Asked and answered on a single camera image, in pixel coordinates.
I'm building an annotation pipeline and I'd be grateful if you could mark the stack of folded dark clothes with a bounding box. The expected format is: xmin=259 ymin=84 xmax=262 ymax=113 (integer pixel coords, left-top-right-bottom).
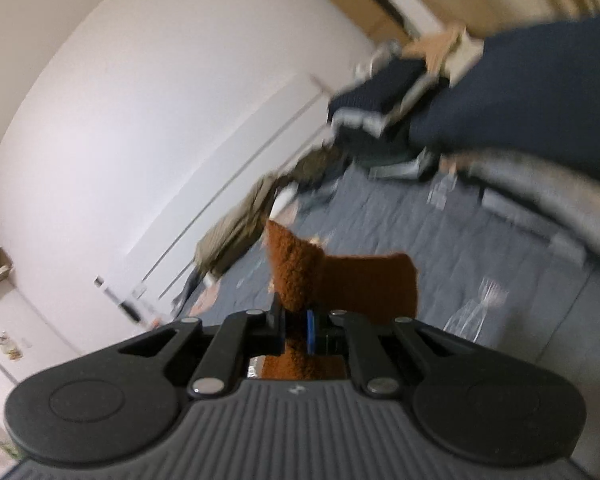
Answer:
xmin=326 ymin=54 xmax=483 ymax=162

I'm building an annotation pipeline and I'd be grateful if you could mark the white cloth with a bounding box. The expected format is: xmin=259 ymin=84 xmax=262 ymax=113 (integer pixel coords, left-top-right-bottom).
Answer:
xmin=272 ymin=184 xmax=298 ymax=213

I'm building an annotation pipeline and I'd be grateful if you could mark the navy blue garment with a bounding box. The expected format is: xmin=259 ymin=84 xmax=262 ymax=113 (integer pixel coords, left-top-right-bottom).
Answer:
xmin=409 ymin=14 xmax=600 ymax=162

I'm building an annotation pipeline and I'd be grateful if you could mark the brown fuzzy garment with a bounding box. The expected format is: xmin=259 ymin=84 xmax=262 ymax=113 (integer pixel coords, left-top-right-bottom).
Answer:
xmin=261 ymin=219 xmax=420 ymax=382

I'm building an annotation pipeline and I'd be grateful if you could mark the colourful wall sticker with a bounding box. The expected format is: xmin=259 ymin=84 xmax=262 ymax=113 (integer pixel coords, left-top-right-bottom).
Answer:
xmin=0 ymin=331 xmax=32 ymax=362

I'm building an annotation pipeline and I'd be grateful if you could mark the grey garment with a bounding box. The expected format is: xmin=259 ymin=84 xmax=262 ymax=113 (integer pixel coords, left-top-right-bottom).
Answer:
xmin=442 ymin=149 xmax=600 ymax=263

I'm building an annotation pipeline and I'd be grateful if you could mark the grey printed blanket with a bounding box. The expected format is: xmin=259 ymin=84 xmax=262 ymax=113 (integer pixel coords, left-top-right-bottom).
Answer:
xmin=174 ymin=157 xmax=600 ymax=401

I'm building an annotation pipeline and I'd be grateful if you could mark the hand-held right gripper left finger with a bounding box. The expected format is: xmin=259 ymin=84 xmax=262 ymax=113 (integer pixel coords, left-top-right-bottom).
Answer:
xmin=116 ymin=294 xmax=287 ymax=401

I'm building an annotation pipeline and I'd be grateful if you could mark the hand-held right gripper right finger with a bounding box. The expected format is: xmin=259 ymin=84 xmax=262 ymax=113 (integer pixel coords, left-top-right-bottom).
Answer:
xmin=305 ymin=309 xmax=477 ymax=397

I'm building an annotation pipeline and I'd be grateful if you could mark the olive green jacket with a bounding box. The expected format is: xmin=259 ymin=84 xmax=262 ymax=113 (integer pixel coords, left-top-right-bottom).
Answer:
xmin=194 ymin=144 xmax=352 ymax=282

